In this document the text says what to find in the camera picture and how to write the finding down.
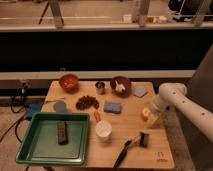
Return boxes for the orange yellow apple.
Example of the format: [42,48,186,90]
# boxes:
[141,108,150,122]

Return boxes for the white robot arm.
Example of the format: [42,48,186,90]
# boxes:
[144,83,213,142]

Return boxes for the white cup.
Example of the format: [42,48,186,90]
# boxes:
[95,120,112,141]

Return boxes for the small metal cup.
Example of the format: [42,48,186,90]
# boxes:
[95,81,105,94]

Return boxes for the light blue cloth piece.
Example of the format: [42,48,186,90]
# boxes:
[134,85,148,98]

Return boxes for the wooden board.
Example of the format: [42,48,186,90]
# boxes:
[42,81,174,169]

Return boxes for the blue sponge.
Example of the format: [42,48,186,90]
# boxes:
[104,101,121,114]

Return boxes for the dark purple bowl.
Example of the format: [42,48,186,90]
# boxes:
[110,76,131,96]

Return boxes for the white object in bowl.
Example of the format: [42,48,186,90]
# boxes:
[115,82,126,93]

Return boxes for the small orange carrot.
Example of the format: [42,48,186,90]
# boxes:
[94,111,101,122]

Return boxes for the bunch of dark grapes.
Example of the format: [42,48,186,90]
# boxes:
[76,95,99,110]

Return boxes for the orange red bowl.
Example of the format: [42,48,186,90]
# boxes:
[59,74,78,92]

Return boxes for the grey round lid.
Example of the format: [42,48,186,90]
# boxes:
[53,101,67,112]

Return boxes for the green plastic tray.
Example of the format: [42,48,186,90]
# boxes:
[16,112,90,166]

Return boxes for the blue box beside table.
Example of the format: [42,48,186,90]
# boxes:
[25,102,42,120]

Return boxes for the black handled brush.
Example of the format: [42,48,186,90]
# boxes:
[113,132,149,169]

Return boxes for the black cables on floor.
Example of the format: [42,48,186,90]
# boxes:
[0,82,32,144]

